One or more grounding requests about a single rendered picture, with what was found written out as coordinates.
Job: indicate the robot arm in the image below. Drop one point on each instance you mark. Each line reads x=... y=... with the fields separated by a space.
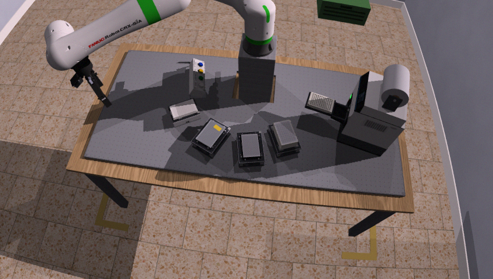
x=69 y=49

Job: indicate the grey cylinder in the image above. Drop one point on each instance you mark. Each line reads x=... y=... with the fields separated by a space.
x=396 y=81

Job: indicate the grey button panel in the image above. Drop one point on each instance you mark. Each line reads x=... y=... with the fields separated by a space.
x=197 y=83

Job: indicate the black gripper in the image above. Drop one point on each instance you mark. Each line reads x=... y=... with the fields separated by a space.
x=93 y=80

